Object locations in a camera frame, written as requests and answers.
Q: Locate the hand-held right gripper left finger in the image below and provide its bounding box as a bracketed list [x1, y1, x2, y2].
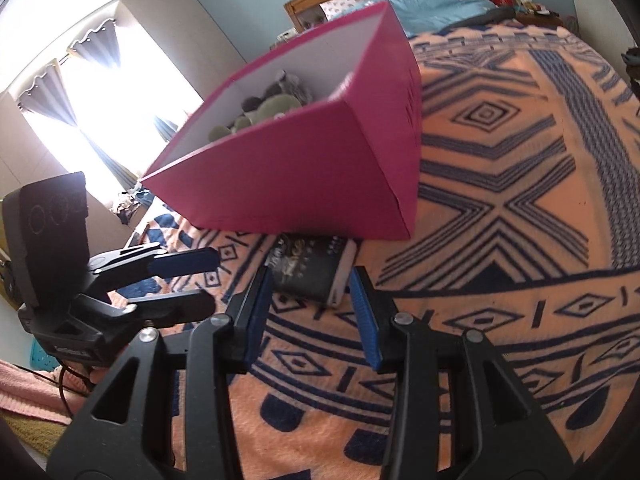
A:
[47, 266, 273, 480]

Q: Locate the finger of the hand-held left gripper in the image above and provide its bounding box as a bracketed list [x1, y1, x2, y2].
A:
[125, 290, 218, 328]
[87, 242, 221, 291]

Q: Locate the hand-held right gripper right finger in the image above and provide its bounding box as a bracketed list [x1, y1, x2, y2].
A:
[349, 266, 576, 480]

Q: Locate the black printed packet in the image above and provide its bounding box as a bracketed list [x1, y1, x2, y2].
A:
[262, 235, 357, 308]

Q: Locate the pink cardboard box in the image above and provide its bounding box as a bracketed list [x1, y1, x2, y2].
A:
[139, 0, 422, 241]

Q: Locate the brown furry plush toy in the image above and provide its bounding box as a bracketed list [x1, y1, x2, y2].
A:
[242, 70, 316, 111]

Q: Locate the person's left forearm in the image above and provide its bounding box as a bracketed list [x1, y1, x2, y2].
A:
[0, 360, 76, 426]

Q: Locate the pile of clothes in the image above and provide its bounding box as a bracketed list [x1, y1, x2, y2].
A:
[112, 187, 153, 226]

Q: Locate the turquoise plastic crate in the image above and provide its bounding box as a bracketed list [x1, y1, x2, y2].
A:
[30, 337, 56, 371]

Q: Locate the grey curtain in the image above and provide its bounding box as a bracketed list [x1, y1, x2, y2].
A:
[70, 20, 178, 143]
[17, 72, 140, 187]

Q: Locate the green plush toy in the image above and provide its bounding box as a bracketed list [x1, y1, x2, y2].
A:
[207, 95, 306, 143]

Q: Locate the olive cloth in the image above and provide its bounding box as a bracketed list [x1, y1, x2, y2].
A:
[0, 415, 68, 458]

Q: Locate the white printed pillow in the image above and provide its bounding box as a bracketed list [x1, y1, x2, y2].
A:
[320, 0, 372, 21]

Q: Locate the blue floral duvet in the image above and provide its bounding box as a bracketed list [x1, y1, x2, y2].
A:
[390, 0, 501, 38]

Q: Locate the dark cloth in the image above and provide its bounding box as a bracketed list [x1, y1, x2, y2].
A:
[440, 6, 516, 28]

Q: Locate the wooden nightstand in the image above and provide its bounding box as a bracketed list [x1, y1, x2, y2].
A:
[515, 10, 566, 28]

